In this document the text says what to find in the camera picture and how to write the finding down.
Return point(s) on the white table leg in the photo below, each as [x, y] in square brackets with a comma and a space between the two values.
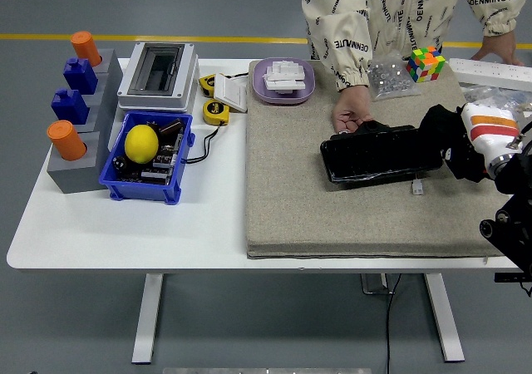
[446, 324]
[146, 324]

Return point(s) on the person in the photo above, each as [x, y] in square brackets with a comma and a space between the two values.
[395, 8]

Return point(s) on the clear plastic bag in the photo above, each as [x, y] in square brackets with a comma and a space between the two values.
[486, 93]

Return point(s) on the clear bag of metal nuts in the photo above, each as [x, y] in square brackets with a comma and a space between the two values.
[388, 79]

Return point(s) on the stack of white switch parts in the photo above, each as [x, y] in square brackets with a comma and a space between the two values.
[284, 75]

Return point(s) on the orange cylinder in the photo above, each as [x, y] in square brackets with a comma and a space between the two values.
[66, 141]
[85, 47]

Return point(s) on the grey stepped block holder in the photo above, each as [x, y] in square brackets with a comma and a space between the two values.
[75, 178]

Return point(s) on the white wall switch plate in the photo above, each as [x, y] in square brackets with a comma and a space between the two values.
[230, 93]

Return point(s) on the grey electrical enclosure box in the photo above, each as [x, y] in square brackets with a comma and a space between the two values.
[183, 79]

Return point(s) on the grey-brown mat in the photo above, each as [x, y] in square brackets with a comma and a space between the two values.
[291, 183]

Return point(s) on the person's left forearm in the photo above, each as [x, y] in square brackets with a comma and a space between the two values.
[498, 8]

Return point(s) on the person's right forearm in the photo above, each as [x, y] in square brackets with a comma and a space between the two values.
[341, 45]

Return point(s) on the robot right hand white shell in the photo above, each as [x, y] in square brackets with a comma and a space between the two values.
[492, 135]

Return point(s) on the person's right hand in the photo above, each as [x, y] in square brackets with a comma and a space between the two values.
[351, 110]

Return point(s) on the black rag with red tag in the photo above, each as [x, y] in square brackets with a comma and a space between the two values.
[436, 124]

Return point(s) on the colourful puzzle cube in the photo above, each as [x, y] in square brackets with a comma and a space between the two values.
[425, 64]

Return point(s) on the person's left hand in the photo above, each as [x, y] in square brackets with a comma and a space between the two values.
[498, 47]

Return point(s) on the black glossy panel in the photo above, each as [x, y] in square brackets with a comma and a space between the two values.
[374, 158]

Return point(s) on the small white connector plug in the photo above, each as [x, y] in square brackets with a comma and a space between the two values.
[417, 188]

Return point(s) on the blue block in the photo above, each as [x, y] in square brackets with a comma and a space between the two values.
[70, 107]
[80, 77]

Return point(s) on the white power strip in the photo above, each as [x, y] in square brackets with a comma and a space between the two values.
[490, 70]

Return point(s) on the dark electronic parts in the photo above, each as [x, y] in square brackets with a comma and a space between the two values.
[162, 162]

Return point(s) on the metal bracket under table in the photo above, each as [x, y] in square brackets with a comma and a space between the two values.
[374, 286]

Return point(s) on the black table control box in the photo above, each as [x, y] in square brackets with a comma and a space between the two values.
[509, 278]

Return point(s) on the blue plastic bin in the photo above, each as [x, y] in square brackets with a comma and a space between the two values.
[141, 191]

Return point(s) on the purple dish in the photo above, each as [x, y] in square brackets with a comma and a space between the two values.
[259, 91]

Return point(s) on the yellow lemon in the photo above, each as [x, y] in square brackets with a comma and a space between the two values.
[141, 143]

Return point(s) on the yellow tape measure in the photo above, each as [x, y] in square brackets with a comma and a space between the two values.
[206, 84]
[215, 112]

